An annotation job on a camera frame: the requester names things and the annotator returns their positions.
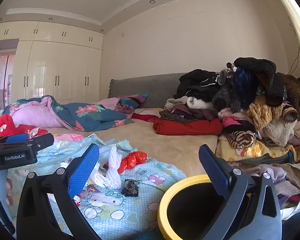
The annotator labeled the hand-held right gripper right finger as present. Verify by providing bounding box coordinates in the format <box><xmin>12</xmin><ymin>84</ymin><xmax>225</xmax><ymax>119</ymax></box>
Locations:
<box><xmin>198</xmin><ymin>144</ymin><xmax>282</xmax><ymax>240</ymax></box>

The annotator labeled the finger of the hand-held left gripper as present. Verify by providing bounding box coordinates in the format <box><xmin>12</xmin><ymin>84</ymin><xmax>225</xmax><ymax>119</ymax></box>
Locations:
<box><xmin>0</xmin><ymin>133</ymin><xmax>55</xmax><ymax>153</ymax></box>

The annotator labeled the yellow cartoon blanket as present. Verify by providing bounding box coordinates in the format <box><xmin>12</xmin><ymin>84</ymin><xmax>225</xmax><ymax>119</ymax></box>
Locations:
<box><xmin>215</xmin><ymin>132</ymin><xmax>300</xmax><ymax>165</ymax></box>

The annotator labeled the white foam net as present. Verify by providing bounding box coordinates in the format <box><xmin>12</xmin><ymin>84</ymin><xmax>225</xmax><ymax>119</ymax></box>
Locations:
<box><xmin>87</xmin><ymin>145</ymin><xmax>123</xmax><ymax>189</ymax></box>

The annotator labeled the white door frame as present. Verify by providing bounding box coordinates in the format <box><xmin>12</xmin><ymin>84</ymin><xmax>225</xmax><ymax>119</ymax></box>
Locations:
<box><xmin>266</xmin><ymin>0</ymin><xmax>300</xmax><ymax>80</ymax></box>

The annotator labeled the striped colourful pillow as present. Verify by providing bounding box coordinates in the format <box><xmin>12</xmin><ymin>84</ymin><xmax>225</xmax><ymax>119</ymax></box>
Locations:
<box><xmin>117</xmin><ymin>94</ymin><xmax>148</xmax><ymax>110</ymax></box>

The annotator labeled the grey padded headboard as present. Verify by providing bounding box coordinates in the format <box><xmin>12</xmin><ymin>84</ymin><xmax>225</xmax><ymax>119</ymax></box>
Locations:
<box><xmin>107</xmin><ymin>73</ymin><xmax>190</xmax><ymax>109</ymax></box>

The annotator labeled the yellow tape roll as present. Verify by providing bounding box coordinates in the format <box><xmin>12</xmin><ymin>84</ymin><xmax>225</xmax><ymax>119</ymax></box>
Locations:
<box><xmin>157</xmin><ymin>174</ymin><xmax>230</xmax><ymax>240</ymax></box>

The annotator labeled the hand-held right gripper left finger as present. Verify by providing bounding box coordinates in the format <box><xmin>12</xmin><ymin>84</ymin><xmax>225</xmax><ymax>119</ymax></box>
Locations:
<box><xmin>16</xmin><ymin>143</ymin><xmax>102</xmax><ymax>240</ymax></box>

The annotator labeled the thin black wall cable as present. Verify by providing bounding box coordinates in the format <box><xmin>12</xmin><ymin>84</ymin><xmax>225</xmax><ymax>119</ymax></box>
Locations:
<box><xmin>289</xmin><ymin>46</ymin><xmax>300</xmax><ymax>74</ymax></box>

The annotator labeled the person's left hand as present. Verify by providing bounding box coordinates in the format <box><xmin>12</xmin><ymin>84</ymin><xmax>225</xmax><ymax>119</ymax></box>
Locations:
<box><xmin>4</xmin><ymin>177</ymin><xmax>15</xmax><ymax>207</ymax></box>

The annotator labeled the red plastic bag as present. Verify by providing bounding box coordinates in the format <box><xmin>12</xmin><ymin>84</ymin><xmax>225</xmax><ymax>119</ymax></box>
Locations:
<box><xmin>117</xmin><ymin>151</ymin><xmax>148</xmax><ymax>174</ymax></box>

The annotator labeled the cream wardrobe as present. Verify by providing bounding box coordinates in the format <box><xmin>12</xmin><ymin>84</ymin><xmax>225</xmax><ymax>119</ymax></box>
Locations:
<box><xmin>0</xmin><ymin>21</ymin><xmax>104</xmax><ymax>105</ymax></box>

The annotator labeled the pink sticker door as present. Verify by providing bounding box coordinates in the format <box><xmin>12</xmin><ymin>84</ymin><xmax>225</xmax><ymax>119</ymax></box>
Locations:
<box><xmin>0</xmin><ymin>41</ymin><xmax>17</xmax><ymax>114</ymax></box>

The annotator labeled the blue floral quilt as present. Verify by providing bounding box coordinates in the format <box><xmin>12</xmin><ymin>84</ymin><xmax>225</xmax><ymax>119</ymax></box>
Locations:
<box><xmin>2</xmin><ymin>95</ymin><xmax>135</xmax><ymax>132</ymax></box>

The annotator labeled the red printed cloth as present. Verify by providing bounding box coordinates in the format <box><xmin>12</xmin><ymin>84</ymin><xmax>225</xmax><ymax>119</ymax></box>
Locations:
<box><xmin>0</xmin><ymin>114</ymin><xmax>48</xmax><ymax>140</ymax></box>

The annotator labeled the light blue cartoon blanket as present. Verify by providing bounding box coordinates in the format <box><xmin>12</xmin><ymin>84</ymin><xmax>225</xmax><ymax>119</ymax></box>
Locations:
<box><xmin>7</xmin><ymin>133</ymin><xmax>187</xmax><ymax>240</ymax></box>

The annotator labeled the red and cream pillow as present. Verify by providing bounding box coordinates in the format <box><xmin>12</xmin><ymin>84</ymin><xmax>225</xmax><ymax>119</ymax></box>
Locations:
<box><xmin>131</xmin><ymin>107</ymin><xmax>165</xmax><ymax>123</ymax></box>

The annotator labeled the red snack wrapper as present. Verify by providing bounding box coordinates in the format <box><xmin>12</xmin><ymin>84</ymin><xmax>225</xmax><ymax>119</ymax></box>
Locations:
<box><xmin>74</xmin><ymin>186</ymin><xmax>100</xmax><ymax>207</ymax></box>

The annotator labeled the pink cartoon blanket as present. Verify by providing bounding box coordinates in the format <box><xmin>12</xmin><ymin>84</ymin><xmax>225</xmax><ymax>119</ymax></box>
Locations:
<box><xmin>50</xmin><ymin>132</ymin><xmax>87</xmax><ymax>143</ymax></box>

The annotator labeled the pile of clothes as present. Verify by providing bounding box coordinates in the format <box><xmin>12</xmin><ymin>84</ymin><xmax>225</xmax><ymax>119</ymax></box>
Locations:
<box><xmin>160</xmin><ymin>57</ymin><xmax>300</xmax><ymax>220</ymax></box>

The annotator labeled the bed with beige sheet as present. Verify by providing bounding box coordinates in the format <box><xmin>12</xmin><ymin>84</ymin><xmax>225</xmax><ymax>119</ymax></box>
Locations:
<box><xmin>0</xmin><ymin>106</ymin><xmax>230</xmax><ymax>180</ymax></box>

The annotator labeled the black wrapper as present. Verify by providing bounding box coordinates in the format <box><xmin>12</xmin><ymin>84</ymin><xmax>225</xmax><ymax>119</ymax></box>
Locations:
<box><xmin>121</xmin><ymin>179</ymin><xmax>140</xmax><ymax>197</ymax></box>

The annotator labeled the red garment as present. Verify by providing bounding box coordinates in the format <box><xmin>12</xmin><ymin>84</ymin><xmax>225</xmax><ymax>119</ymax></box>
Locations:
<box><xmin>153</xmin><ymin>118</ymin><xmax>223</xmax><ymax>135</ymax></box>

